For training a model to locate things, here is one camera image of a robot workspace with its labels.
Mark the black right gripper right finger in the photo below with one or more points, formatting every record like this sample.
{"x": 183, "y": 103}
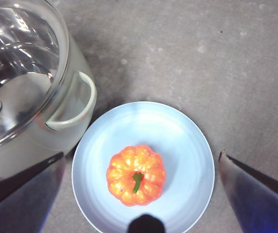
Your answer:
{"x": 260, "y": 204}

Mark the orange toy pumpkin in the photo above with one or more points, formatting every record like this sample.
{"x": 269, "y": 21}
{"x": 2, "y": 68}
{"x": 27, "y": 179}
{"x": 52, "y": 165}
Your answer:
{"x": 129, "y": 174}

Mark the pale green electric steamer pot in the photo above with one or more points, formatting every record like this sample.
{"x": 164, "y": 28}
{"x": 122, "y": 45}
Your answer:
{"x": 80, "y": 60}

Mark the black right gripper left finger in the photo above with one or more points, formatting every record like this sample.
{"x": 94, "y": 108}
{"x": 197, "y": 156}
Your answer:
{"x": 20, "y": 204}

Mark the blue plate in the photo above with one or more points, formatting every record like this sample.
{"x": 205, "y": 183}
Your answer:
{"x": 187, "y": 150}

